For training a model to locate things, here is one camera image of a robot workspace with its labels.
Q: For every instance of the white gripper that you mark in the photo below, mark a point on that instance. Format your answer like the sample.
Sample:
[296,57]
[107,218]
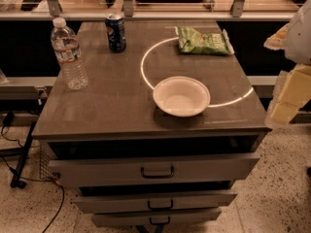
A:
[299,36]

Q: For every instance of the blue pepsi can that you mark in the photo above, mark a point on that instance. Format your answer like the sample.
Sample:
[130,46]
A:
[115,32]

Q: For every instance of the white paper bowl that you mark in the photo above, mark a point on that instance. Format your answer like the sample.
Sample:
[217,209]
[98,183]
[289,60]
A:
[181,96]

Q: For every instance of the green chip bag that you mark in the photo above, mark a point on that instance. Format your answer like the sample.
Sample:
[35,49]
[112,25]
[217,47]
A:
[194,42]

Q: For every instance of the top grey drawer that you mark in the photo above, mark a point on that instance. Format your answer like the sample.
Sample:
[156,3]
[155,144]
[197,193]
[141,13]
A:
[154,170]

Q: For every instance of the grey drawer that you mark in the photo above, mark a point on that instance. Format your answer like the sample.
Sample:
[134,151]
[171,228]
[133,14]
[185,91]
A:
[155,217]
[154,202]
[154,170]

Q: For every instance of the middle grey drawer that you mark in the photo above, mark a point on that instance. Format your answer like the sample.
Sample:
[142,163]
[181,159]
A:
[154,202]

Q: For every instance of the bottom grey drawer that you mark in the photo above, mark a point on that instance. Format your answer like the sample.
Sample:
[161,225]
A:
[155,217]

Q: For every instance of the clear plastic water bottle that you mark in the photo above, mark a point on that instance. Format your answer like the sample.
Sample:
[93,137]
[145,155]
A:
[68,53]

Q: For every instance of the black stand bar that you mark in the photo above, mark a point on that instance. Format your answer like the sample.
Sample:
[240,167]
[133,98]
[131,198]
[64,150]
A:
[16,181]

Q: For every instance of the metal shelf rail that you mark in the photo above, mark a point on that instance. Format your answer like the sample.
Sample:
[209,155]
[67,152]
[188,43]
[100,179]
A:
[96,16]

